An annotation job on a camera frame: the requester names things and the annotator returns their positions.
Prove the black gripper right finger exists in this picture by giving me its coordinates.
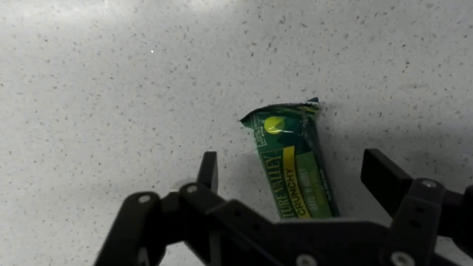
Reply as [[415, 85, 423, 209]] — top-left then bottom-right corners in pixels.
[[359, 147, 473, 266]]

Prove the green chocolate bar wrapper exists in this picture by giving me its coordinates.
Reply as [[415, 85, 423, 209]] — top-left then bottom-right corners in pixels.
[[240, 96, 342, 220]]

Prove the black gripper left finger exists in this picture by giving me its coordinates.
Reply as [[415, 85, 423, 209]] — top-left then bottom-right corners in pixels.
[[93, 150, 297, 266]]

